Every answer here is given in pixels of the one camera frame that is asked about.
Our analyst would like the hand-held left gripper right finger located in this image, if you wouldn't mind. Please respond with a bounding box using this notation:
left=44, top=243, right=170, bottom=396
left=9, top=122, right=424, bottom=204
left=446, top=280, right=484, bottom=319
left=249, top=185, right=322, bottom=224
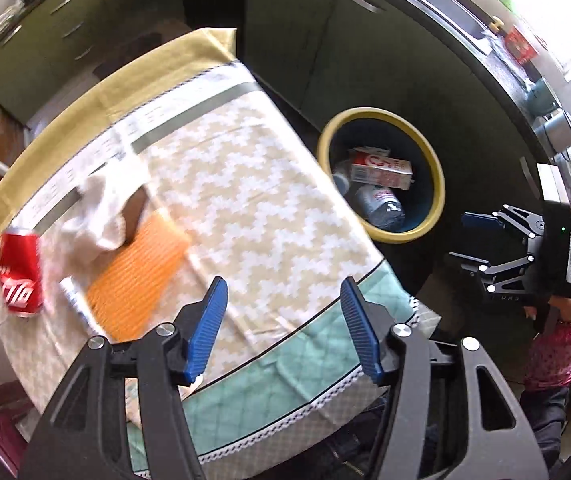
left=340, top=276, right=551, bottom=480

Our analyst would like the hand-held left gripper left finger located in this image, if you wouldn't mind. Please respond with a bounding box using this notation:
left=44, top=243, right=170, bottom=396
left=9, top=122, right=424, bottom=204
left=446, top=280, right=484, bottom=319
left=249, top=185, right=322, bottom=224
left=18, top=276, right=229, bottom=480

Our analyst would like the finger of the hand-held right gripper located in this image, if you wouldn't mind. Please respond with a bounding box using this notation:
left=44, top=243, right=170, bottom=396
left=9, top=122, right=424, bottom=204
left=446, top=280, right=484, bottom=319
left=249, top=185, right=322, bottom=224
left=462, top=204, right=546, bottom=241
left=448, top=252, right=536, bottom=295

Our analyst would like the yellow-rimmed dark waste bin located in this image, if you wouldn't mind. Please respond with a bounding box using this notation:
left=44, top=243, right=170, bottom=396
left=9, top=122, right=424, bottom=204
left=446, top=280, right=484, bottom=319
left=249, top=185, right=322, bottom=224
left=316, top=106, right=446, bottom=246

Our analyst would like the orange dish cloth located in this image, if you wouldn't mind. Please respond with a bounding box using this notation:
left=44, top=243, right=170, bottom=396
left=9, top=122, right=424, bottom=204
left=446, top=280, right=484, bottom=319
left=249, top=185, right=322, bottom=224
left=85, top=210, right=191, bottom=343

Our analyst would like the clear plastic water bottle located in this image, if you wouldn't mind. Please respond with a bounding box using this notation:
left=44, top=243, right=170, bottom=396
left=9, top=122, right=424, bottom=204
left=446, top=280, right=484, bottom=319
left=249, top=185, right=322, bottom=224
left=355, top=184, right=406, bottom=231

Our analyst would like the red and white carton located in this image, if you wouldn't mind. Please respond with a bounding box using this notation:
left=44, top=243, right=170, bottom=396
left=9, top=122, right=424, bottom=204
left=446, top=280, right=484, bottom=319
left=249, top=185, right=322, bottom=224
left=349, top=147, right=413, bottom=191

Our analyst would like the small white bottle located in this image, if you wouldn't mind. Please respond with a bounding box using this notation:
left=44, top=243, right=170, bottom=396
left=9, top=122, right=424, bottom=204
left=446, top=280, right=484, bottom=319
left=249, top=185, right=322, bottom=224
left=59, top=276, right=106, bottom=336

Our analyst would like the white tissue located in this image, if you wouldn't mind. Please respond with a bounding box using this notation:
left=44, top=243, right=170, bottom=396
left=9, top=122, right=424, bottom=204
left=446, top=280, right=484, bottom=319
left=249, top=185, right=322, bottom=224
left=60, top=172, right=151, bottom=253

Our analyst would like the red soda can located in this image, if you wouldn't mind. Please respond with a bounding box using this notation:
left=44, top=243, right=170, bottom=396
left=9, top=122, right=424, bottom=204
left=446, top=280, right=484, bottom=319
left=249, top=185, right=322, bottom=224
left=0, top=227, right=45, bottom=318

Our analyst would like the person's right hand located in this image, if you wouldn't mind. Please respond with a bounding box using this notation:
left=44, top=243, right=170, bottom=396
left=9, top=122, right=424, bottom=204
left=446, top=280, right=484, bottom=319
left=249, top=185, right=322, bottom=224
left=523, top=292, right=571, bottom=333

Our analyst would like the grey container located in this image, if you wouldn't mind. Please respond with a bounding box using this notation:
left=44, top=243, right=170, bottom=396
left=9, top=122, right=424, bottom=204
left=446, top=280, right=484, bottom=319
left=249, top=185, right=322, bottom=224
left=535, top=110, right=571, bottom=153

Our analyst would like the green cup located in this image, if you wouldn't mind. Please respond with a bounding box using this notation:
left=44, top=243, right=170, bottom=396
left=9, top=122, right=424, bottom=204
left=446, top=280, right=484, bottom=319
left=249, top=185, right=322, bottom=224
left=525, top=77, right=563, bottom=118

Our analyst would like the black kitchen countertop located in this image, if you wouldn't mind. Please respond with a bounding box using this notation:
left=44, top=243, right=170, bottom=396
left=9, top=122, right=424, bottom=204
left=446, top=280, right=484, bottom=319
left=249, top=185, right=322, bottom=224
left=325, top=0, right=566, bottom=171

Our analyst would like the patterned tablecloth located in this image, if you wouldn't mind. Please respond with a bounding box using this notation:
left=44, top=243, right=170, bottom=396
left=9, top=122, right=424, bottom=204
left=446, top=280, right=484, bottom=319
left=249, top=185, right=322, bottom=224
left=0, top=27, right=443, bottom=478

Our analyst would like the red box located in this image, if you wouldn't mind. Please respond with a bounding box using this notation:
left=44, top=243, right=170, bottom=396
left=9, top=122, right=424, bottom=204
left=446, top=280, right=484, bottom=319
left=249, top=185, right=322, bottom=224
left=505, top=27, right=539, bottom=65

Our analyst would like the steel double sink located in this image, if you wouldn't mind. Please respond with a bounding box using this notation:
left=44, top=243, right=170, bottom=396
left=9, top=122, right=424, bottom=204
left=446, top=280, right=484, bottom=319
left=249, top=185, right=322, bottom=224
left=385, top=0, right=493, bottom=56

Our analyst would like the dark red stool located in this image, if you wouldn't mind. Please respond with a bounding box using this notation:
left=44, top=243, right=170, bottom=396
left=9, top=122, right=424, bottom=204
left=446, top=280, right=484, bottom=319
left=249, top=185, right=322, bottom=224
left=0, top=405, right=28, bottom=478

